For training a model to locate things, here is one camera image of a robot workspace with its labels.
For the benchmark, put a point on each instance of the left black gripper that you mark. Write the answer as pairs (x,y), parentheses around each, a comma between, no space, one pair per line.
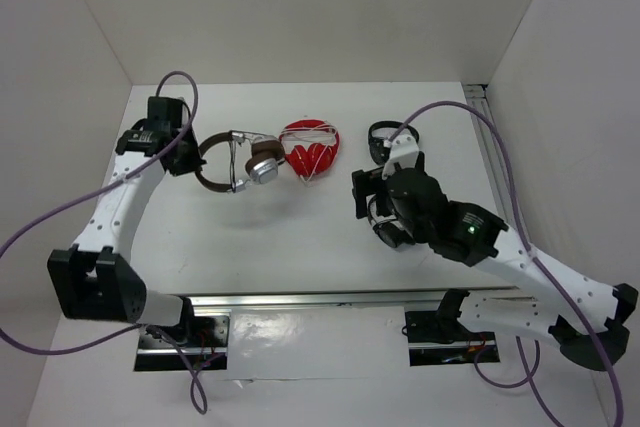
(194,163)

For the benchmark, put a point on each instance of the far black headphones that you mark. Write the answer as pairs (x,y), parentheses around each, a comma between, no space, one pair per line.
(377,134)

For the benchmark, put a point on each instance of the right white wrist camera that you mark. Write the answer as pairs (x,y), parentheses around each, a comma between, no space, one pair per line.
(404,152)

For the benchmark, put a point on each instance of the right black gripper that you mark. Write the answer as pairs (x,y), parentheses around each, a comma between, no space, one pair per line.
(365,183)

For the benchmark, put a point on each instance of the near black headphones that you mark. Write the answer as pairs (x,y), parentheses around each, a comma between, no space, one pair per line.
(388,230)

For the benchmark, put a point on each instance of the aluminium rail front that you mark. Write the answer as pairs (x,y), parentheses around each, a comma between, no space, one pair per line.
(316,299)

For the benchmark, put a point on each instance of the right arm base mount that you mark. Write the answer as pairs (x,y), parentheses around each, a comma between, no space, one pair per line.
(431,343)

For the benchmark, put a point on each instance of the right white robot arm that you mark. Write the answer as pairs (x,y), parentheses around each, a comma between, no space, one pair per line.
(582,318)

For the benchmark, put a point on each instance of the black headphones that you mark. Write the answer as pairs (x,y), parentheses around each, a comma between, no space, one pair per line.
(377,134)
(388,230)

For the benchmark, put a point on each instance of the red headphones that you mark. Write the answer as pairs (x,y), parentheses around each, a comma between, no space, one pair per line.
(316,146)

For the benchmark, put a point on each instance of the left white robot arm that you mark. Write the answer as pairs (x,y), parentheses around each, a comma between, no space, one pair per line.
(93,279)

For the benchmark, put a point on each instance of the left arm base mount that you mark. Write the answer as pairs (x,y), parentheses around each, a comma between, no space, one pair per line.
(206,348)

